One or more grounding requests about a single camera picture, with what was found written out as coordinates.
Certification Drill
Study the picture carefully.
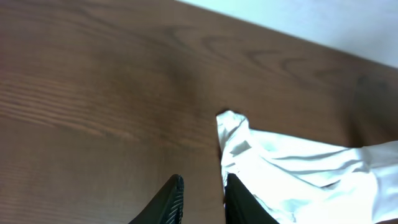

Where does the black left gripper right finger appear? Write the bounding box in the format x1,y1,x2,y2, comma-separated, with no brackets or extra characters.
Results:
224,174,279,224

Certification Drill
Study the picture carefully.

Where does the white printed t-shirt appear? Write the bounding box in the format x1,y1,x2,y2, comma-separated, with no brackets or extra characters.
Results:
216,111,397,223

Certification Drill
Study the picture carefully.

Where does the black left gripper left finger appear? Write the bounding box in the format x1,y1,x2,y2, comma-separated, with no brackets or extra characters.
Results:
129,174,184,224

